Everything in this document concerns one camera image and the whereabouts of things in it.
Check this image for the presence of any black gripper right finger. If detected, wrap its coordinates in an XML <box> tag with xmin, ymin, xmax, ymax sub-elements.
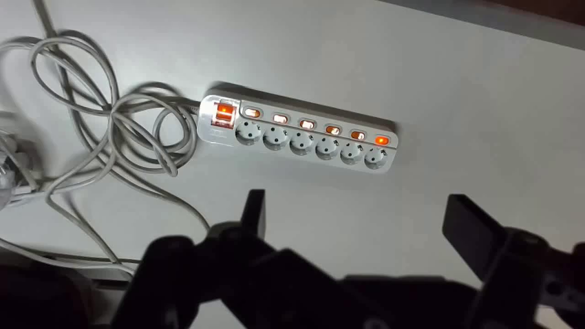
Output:
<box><xmin>442</xmin><ymin>195</ymin><xmax>506</xmax><ymax>282</ymax></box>

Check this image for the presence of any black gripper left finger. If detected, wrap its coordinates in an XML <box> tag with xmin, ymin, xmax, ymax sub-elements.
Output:
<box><xmin>239</xmin><ymin>189</ymin><xmax>265</xmax><ymax>238</ymax></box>

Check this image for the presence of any white six-socket power strip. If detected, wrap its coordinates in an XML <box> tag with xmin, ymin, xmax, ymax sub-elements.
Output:
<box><xmin>197</xmin><ymin>83</ymin><xmax>400</xmax><ymax>174</ymax></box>

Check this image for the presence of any white coiled power cable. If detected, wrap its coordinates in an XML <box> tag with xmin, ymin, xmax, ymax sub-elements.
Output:
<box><xmin>0</xmin><ymin>0</ymin><xmax>212</xmax><ymax>280</ymax></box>

